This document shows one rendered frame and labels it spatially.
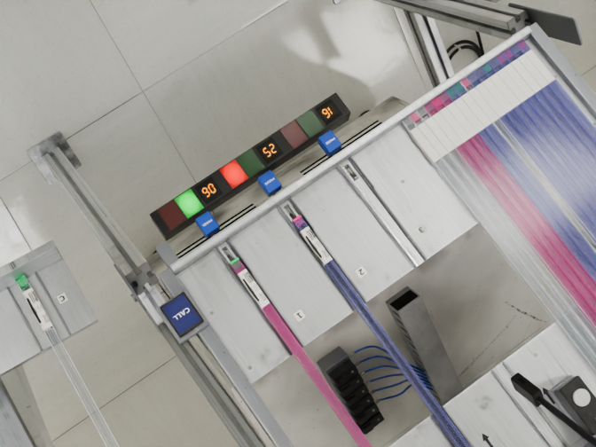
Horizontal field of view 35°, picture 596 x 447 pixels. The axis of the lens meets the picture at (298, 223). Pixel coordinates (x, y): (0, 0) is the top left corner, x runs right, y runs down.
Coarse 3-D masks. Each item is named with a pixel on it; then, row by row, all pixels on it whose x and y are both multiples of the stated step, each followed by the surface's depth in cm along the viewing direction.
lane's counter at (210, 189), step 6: (210, 180) 140; (198, 186) 140; (204, 186) 140; (210, 186) 140; (216, 186) 140; (198, 192) 140; (204, 192) 140; (210, 192) 140; (216, 192) 140; (222, 192) 140; (204, 198) 140; (210, 198) 140
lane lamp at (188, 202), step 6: (186, 192) 140; (192, 192) 140; (180, 198) 139; (186, 198) 139; (192, 198) 140; (180, 204) 139; (186, 204) 139; (192, 204) 139; (198, 204) 139; (186, 210) 139; (192, 210) 139; (198, 210) 139; (186, 216) 139
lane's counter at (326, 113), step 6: (330, 102) 144; (318, 108) 144; (324, 108) 144; (330, 108) 144; (336, 108) 144; (324, 114) 144; (330, 114) 144; (336, 114) 144; (324, 120) 144; (330, 120) 144
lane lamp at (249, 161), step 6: (252, 150) 142; (240, 156) 142; (246, 156) 142; (252, 156) 142; (240, 162) 141; (246, 162) 141; (252, 162) 141; (258, 162) 141; (246, 168) 141; (252, 168) 141; (258, 168) 141; (252, 174) 141
